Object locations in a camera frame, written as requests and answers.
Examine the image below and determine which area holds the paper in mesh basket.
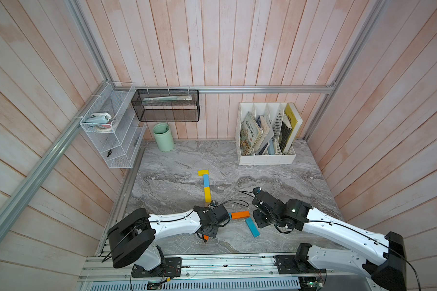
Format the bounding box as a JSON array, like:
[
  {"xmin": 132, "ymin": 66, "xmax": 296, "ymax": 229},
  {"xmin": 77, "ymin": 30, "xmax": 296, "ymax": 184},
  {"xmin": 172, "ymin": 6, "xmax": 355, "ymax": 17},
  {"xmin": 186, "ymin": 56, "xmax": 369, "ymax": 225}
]
[{"xmin": 143, "ymin": 95, "xmax": 193, "ymax": 103}]

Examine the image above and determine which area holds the light blue block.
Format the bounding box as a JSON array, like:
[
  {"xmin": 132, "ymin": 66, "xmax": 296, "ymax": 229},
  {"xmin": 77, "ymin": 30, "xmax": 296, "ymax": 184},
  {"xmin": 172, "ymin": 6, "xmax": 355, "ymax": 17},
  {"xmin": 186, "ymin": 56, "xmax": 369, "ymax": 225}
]
[{"xmin": 203, "ymin": 174, "xmax": 210, "ymax": 188}]

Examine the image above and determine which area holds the teal block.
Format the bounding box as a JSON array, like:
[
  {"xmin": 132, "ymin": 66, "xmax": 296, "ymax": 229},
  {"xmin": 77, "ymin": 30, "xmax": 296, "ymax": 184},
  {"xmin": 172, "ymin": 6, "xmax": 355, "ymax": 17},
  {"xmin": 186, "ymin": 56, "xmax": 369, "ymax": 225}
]
[{"xmin": 245, "ymin": 218, "xmax": 260, "ymax": 238}]

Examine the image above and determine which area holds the short yellow block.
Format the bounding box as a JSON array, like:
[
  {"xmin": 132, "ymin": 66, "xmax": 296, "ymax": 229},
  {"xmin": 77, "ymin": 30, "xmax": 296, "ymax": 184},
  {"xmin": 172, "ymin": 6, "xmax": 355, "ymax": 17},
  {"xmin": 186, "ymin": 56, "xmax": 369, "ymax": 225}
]
[{"xmin": 198, "ymin": 170, "xmax": 209, "ymax": 177}]

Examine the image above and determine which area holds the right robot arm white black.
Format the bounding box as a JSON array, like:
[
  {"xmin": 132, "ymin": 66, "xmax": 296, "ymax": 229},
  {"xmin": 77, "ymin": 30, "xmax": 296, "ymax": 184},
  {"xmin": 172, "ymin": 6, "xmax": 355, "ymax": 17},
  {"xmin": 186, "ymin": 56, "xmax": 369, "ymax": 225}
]
[{"xmin": 252, "ymin": 187, "xmax": 407, "ymax": 291}]

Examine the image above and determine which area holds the tape dispenser on shelf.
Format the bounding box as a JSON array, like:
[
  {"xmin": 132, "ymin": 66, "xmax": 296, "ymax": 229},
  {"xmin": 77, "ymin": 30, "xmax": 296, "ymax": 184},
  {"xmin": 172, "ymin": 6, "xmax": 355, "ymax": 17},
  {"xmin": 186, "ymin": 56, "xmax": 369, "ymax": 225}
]
[{"xmin": 84, "ymin": 112, "xmax": 113, "ymax": 132}]

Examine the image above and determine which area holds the black mesh wall basket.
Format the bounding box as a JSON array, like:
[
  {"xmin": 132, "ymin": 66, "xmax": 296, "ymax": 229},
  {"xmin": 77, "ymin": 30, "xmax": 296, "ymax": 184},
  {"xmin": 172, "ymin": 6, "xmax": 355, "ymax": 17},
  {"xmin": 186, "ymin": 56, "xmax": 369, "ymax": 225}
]
[{"xmin": 131, "ymin": 89, "xmax": 200, "ymax": 122}]

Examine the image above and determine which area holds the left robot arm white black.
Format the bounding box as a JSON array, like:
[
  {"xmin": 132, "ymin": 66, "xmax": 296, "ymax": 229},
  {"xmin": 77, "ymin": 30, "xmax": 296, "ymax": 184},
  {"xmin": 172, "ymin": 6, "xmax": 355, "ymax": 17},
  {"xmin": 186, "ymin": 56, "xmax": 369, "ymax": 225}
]
[{"xmin": 108, "ymin": 205, "xmax": 230, "ymax": 272}]

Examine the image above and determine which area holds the yellow cover book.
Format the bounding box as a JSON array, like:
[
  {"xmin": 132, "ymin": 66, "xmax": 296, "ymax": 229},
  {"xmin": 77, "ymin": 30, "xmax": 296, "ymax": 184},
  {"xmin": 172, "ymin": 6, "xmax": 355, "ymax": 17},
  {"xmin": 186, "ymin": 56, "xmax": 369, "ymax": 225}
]
[{"xmin": 280, "ymin": 103, "xmax": 303, "ymax": 154}]

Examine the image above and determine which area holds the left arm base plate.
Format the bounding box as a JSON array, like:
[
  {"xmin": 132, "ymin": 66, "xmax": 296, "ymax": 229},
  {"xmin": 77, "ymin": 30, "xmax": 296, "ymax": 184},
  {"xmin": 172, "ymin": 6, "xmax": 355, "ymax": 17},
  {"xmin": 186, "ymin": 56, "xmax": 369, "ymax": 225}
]
[{"xmin": 132, "ymin": 257, "xmax": 182, "ymax": 278}]

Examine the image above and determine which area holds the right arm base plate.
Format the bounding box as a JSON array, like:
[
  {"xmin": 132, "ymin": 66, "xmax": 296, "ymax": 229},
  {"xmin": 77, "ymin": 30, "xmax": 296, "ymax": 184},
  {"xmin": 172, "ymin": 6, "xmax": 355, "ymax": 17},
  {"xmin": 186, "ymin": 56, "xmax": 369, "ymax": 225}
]
[{"xmin": 274, "ymin": 255, "xmax": 324, "ymax": 275}]

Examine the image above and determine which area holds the white wire wall shelf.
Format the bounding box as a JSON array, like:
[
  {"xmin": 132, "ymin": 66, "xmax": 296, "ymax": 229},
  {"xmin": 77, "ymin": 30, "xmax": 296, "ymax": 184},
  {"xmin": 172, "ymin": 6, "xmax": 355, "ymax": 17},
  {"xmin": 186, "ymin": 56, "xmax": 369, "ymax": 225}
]
[{"xmin": 80, "ymin": 82, "xmax": 146, "ymax": 169}]

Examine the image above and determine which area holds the green plastic cup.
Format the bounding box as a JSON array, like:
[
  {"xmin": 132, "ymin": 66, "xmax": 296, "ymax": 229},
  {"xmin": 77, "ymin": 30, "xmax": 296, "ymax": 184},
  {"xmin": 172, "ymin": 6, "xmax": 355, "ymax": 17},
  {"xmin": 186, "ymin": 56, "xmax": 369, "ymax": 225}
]
[{"xmin": 152, "ymin": 122, "xmax": 174, "ymax": 152}]

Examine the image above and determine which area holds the long yellow block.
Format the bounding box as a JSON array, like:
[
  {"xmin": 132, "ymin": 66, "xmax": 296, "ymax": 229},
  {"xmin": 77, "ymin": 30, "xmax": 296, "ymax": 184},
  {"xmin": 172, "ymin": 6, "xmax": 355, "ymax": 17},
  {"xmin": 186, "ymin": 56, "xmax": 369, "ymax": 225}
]
[{"xmin": 204, "ymin": 187, "xmax": 212, "ymax": 203}]

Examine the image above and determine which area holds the illustrated children's book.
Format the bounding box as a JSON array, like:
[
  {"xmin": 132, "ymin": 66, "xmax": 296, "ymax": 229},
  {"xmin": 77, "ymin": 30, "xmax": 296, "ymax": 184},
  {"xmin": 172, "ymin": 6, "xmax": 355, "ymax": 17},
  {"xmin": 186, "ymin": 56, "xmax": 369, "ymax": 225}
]
[{"xmin": 240, "ymin": 112, "xmax": 263, "ymax": 155}]

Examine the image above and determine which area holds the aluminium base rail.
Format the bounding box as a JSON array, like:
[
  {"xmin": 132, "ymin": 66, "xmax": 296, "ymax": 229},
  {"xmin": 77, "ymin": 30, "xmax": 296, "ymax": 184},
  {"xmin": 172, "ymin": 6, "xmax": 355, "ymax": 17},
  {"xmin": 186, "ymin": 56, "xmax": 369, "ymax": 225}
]
[{"xmin": 78, "ymin": 250, "xmax": 380, "ymax": 283}]

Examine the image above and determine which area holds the white file organizer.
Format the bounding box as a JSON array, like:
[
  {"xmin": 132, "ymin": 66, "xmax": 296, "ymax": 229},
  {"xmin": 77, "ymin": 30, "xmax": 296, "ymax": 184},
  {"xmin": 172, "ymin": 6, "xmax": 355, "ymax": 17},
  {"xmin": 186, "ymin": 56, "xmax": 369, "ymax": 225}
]
[{"xmin": 235, "ymin": 103, "xmax": 296, "ymax": 166}]

